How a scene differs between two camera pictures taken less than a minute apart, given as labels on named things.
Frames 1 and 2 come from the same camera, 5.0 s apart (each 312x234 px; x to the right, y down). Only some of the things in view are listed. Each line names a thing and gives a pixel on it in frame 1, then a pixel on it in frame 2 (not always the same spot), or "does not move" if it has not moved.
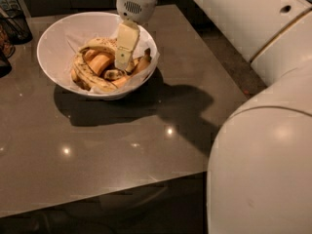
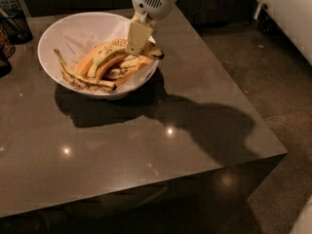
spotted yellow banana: (108, 43) -> (92, 56)
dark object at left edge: (7, 51) does not move
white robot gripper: (136, 8) -> (152, 2)
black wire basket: (16, 25) does not move
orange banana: (98, 61) -> (85, 63)
